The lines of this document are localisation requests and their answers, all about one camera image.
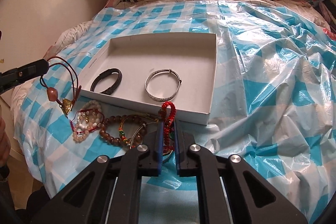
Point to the white shallow cardboard box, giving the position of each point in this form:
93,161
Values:
137,72

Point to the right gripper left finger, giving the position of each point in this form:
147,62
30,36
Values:
107,190

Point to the blue white checkered plastic sheet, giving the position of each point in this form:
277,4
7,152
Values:
274,105

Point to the left hand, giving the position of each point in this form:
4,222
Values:
5,145

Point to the silver patterned bangle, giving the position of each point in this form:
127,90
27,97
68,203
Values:
163,85

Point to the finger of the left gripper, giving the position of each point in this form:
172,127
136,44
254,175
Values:
18,76

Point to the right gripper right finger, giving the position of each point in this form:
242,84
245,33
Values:
229,189

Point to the plain silver bangle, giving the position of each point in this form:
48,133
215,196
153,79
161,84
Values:
139,135

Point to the pile of clothes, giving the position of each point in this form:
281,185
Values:
326,16

